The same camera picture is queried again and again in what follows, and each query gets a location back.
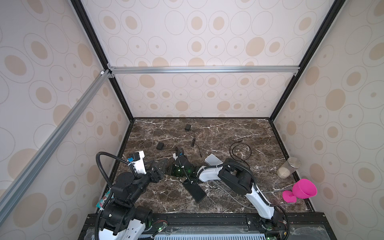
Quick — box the black network switch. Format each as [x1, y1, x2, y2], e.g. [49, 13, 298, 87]
[183, 180, 207, 204]

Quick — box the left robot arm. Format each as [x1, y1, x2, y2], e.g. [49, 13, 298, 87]
[94, 151, 169, 240]

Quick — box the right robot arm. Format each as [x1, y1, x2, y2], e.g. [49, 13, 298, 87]
[167, 154, 290, 237]

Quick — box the black power adapter near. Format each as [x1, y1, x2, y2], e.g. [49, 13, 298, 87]
[156, 142, 165, 151]

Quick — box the white rectangular box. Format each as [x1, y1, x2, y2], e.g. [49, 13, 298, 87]
[205, 154, 223, 166]

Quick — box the green snack packet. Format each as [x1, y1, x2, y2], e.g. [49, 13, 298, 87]
[96, 190, 111, 209]

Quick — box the aluminium crossbar back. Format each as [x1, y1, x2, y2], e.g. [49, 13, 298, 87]
[111, 66, 300, 74]

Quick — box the aluminium crossbar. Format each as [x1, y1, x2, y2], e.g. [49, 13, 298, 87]
[111, 66, 300, 74]
[1, 70, 112, 224]

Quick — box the pink silicone funnel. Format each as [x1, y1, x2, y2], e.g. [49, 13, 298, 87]
[283, 179, 318, 203]

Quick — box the aluminium crossbar left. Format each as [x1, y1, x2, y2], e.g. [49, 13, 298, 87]
[1, 70, 112, 224]

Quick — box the far adapter black cable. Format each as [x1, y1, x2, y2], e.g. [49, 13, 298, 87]
[190, 131, 203, 159]

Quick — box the black ethernet cable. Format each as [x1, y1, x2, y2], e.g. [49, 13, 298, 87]
[229, 140, 253, 164]

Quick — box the black corner frame post right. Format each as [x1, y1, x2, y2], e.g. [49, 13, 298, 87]
[270, 0, 347, 122]

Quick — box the black corner frame post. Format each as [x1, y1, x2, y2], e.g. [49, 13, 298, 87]
[270, 0, 347, 122]
[70, 0, 135, 122]

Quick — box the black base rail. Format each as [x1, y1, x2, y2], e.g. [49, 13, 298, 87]
[79, 212, 337, 240]

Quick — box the black corner frame post left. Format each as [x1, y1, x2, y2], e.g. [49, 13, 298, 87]
[70, 0, 135, 122]

